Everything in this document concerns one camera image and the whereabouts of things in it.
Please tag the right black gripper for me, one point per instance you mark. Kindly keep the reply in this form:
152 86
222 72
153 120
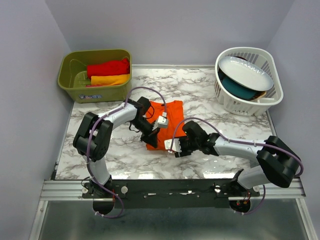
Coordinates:
183 153

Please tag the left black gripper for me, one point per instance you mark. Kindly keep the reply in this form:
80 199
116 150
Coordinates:
151 137

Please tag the orange t shirt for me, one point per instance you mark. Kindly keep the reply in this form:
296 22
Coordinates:
175 114

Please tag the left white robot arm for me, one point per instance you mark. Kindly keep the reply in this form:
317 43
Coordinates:
94 134

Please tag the white plastic basket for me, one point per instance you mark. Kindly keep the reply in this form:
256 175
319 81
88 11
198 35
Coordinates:
262 59

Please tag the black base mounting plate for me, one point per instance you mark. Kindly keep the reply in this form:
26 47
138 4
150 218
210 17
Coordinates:
167 194

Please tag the teal bowl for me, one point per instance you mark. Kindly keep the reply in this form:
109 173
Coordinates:
238 90

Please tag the yellow rolled t shirt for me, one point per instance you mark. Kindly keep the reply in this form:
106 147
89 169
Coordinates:
111 80

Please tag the red rolled t shirt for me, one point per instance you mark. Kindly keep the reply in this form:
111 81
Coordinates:
109 68

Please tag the brown wooden dish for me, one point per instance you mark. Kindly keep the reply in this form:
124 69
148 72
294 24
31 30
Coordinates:
259 95

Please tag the white oval plate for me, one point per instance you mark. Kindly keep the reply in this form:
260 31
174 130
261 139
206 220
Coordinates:
245 73

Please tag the olive green plastic bin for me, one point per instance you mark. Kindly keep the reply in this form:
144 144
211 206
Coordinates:
73 77

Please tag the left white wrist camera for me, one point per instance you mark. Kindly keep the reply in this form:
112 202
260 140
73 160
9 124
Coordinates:
161 123

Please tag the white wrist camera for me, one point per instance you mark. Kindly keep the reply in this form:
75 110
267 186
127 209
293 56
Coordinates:
173 145
161 123

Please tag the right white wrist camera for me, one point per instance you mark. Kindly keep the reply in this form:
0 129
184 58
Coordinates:
173 145

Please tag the aluminium rail frame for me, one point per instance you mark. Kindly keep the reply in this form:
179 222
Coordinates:
63 214

